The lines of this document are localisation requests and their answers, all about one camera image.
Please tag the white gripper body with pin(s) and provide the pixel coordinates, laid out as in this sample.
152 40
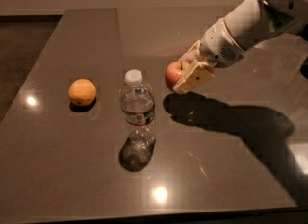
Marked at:
218 44

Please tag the clear plastic water bottle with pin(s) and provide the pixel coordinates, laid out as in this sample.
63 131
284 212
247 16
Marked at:
138 108

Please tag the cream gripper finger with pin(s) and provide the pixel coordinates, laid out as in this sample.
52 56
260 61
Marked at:
192 54
192 76

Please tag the red apple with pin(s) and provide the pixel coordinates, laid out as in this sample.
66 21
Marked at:
174 72

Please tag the orange fruit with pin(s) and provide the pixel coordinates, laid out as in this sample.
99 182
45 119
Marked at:
82 92

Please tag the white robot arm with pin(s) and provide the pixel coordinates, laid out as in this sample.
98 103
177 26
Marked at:
254 21

